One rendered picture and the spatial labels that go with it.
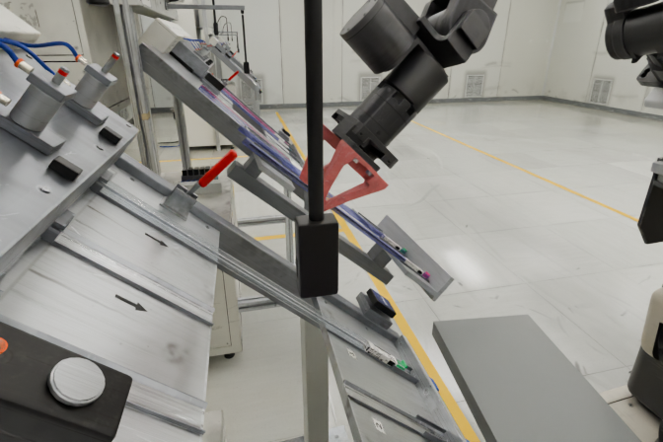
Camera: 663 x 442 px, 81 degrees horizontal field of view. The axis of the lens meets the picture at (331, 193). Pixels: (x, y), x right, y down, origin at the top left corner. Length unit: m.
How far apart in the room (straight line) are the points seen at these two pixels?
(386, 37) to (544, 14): 9.85
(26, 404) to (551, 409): 0.81
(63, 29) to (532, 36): 9.46
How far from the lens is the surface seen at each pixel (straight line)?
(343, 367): 0.53
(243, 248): 0.58
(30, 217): 0.28
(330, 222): 0.20
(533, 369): 0.96
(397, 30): 0.44
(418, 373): 0.69
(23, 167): 0.32
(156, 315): 0.37
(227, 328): 1.65
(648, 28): 0.82
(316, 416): 1.22
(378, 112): 0.44
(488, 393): 0.88
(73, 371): 0.23
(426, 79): 0.45
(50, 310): 0.32
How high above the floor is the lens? 1.21
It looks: 21 degrees down
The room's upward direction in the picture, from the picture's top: straight up
